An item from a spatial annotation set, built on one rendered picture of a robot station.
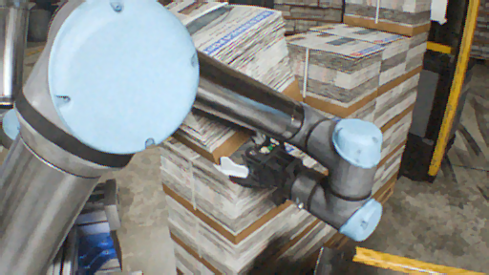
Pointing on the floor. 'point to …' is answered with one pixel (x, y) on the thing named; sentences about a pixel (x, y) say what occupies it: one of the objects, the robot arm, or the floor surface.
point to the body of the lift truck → (433, 73)
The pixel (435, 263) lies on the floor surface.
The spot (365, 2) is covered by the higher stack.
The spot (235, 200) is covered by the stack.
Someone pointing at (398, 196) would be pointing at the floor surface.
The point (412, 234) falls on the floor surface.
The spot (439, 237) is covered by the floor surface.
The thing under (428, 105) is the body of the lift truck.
